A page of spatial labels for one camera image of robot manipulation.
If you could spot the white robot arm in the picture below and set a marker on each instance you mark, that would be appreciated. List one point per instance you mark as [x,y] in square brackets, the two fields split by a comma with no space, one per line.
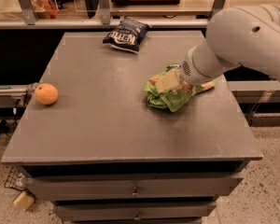
[247,36]

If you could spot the yellow sponge block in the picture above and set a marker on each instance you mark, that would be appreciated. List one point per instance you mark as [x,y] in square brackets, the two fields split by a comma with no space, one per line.
[24,200]

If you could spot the orange fruit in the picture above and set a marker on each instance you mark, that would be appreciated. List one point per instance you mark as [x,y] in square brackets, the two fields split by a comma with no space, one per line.
[46,94]

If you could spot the grey drawer cabinet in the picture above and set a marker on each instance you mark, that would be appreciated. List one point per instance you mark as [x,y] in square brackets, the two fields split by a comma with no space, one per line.
[101,123]

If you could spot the green rice chip bag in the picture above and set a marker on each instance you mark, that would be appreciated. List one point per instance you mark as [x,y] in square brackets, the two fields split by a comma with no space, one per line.
[175,98]

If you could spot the lower grey drawer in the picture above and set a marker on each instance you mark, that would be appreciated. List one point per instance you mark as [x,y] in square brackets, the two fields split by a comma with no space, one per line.
[133,211]

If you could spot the metal shelf frame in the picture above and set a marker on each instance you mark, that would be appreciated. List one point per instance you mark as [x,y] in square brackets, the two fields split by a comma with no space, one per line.
[17,14]

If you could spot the dark blue kettle chip bag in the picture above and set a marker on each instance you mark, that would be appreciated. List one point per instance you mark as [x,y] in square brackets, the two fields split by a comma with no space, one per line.
[127,36]

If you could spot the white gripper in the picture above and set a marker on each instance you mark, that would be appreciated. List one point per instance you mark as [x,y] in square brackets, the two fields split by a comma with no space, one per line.
[188,71]

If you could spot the grey drawer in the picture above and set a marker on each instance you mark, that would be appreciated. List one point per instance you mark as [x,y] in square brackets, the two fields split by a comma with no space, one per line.
[111,187]
[133,211]

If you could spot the black wire basket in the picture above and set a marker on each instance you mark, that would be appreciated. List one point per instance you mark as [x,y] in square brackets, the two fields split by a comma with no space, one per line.
[14,180]

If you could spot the orange snack bag on shelf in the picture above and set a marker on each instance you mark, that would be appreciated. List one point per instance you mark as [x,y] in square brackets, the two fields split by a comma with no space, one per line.
[45,6]

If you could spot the upper grey drawer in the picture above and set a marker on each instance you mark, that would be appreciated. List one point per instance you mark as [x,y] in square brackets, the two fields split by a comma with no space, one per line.
[111,187]

